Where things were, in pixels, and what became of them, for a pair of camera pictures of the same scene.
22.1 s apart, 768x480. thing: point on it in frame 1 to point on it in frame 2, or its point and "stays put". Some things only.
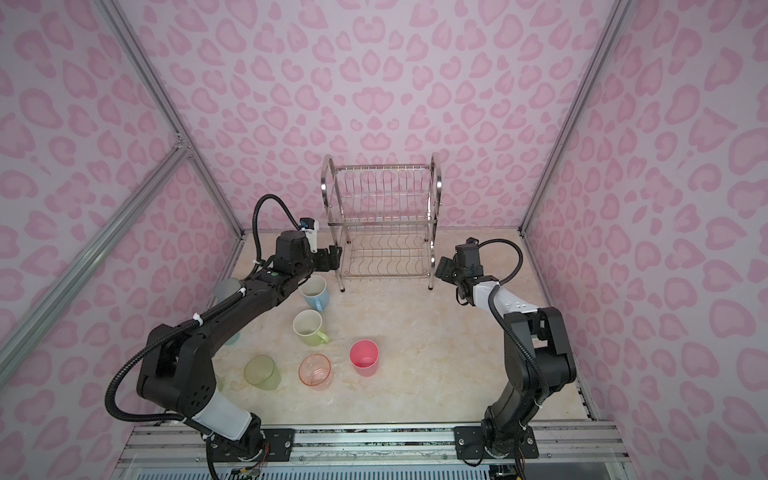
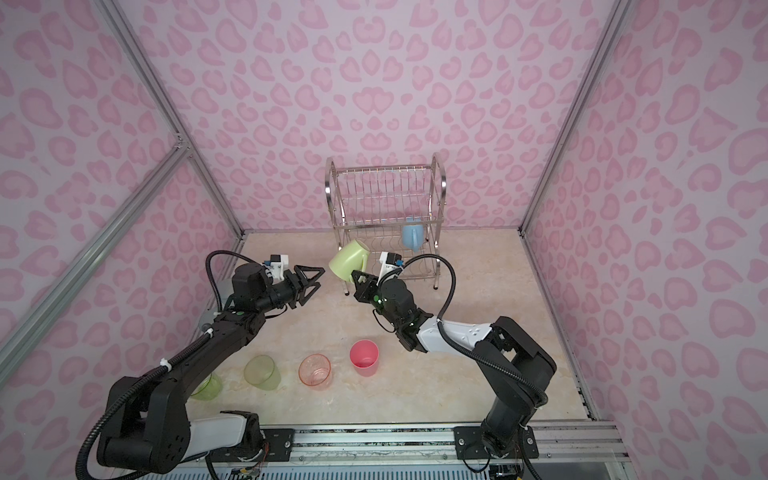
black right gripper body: (452, 272) to (381, 303)
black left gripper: (334, 262) to (301, 281)
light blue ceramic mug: (314, 290) to (413, 236)
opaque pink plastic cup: (364, 357) stays put
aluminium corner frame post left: (155, 85) stays put
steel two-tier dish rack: (383, 218) stays put
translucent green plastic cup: (262, 372) stays put
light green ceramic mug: (307, 324) to (352, 258)
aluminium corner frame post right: (575, 115) stays put
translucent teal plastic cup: (225, 289) stays put
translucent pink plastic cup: (315, 371) stays put
